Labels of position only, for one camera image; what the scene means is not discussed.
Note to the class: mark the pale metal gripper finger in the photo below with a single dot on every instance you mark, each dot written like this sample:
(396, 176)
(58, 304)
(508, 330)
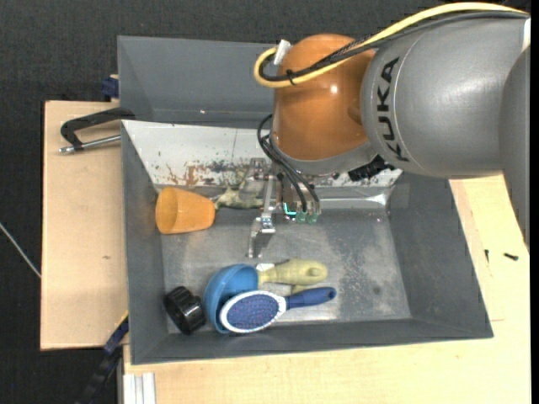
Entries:
(266, 224)
(257, 169)

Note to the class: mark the pale green toy animal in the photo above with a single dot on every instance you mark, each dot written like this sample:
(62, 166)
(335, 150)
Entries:
(231, 199)

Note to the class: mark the blue round bowl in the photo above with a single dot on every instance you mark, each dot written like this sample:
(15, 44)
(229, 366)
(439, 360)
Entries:
(229, 280)

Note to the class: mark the orange plastic cup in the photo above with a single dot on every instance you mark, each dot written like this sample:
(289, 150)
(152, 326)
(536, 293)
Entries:
(183, 211)

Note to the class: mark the blue and white hairbrush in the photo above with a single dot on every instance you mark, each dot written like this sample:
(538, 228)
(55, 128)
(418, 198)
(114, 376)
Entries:
(254, 312)

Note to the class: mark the grey metal bin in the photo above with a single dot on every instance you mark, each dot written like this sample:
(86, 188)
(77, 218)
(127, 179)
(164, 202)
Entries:
(362, 259)

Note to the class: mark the black round cap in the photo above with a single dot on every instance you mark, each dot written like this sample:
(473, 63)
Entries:
(184, 310)

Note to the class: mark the pale wood board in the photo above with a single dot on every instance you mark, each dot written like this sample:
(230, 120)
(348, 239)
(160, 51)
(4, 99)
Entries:
(80, 234)

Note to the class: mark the black cylinder on white bracket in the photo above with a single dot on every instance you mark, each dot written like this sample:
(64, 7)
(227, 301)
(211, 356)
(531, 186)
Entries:
(370, 170)

